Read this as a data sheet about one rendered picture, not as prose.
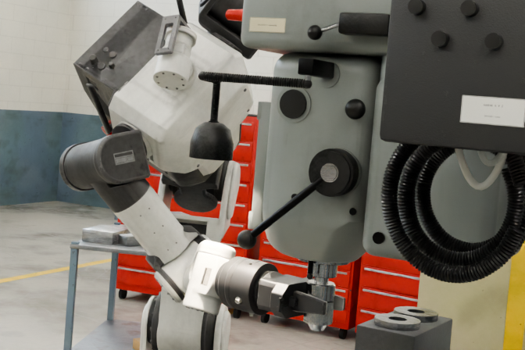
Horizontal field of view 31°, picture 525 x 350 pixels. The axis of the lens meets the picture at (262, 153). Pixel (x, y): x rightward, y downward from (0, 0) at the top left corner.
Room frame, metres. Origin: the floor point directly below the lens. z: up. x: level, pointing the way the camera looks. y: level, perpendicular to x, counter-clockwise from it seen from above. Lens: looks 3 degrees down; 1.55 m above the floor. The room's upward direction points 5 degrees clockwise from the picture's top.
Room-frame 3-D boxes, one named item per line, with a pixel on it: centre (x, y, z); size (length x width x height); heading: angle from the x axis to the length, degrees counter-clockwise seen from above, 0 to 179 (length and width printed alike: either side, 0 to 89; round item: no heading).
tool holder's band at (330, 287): (1.53, -0.11, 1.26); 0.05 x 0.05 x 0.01
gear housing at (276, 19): (1.51, -0.15, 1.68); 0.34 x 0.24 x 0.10; 64
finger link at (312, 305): (1.50, -0.09, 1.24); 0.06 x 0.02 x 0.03; 53
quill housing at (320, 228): (1.52, -0.11, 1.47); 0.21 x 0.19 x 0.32; 154
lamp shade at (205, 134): (1.58, 0.08, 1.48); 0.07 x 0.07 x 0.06
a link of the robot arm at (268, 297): (1.58, -0.04, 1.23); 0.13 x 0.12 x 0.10; 143
